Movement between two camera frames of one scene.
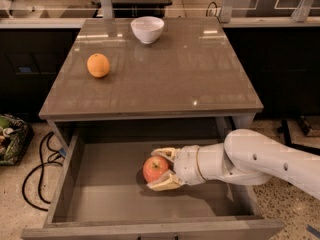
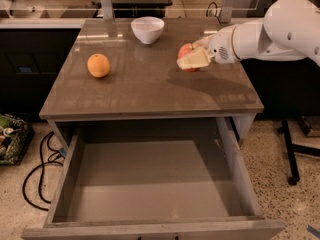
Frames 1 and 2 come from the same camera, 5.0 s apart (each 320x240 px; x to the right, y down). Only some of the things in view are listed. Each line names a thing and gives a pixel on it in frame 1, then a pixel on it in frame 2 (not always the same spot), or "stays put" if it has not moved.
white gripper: (186, 164) to (221, 47)
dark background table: (137, 3) stays put
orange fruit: (98, 65) stays put
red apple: (154, 166) to (185, 49)
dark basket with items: (16, 135) stays put
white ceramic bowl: (148, 28) stays put
